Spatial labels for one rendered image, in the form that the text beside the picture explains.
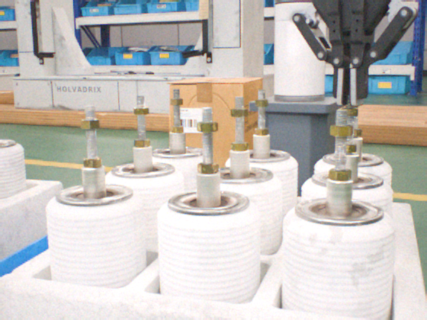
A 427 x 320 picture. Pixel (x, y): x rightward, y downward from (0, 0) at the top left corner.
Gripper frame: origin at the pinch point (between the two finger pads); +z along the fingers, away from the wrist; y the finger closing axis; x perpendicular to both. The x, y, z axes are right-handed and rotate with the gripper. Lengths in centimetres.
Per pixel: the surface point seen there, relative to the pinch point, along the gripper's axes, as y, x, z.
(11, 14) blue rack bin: 569, -347, -51
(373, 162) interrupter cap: 0.7, -9.4, 9.9
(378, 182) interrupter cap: -3.5, 0.4, 9.8
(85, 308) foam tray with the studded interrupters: 13.2, 25.7, 18.0
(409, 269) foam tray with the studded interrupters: -8.0, 3.3, 17.3
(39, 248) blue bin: 44, 8, 24
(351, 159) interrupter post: -0.7, 0.8, 7.6
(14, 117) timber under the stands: 256, -131, 32
